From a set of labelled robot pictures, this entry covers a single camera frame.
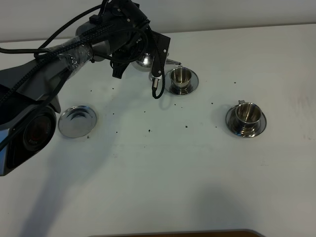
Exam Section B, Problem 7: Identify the round steel teapot tray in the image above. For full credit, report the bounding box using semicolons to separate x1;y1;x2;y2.
58;105;97;138

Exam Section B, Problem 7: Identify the stainless steel saucer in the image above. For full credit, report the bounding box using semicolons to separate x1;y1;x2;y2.
225;105;267;138
165;69;199;95

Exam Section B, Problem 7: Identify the stainless steel teacup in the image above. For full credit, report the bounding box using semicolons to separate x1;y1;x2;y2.
170;67;192;89
235;100;262;128

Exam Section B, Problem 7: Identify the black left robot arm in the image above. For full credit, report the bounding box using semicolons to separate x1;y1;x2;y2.
0;0;170;176

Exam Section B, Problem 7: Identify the near stainless steel teacup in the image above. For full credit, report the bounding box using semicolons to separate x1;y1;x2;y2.
235;100;262;128

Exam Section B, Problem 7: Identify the stainless steel teapot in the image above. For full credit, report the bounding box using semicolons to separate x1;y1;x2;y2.
131;52;182;72

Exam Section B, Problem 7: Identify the near stainless steel saucer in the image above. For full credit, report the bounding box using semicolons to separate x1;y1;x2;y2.
225;105;267;138

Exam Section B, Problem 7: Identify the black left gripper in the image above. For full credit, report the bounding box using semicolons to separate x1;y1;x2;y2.
110;26;170;78

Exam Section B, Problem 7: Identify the far stainless steel teacup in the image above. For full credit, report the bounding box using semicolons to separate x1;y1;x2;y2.
170;67;192;89

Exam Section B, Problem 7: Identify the far stainless steel saucer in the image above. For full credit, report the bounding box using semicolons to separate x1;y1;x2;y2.
165;69;199;95

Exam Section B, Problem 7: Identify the black braided left cable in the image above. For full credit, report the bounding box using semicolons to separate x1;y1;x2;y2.
0;0;168;152

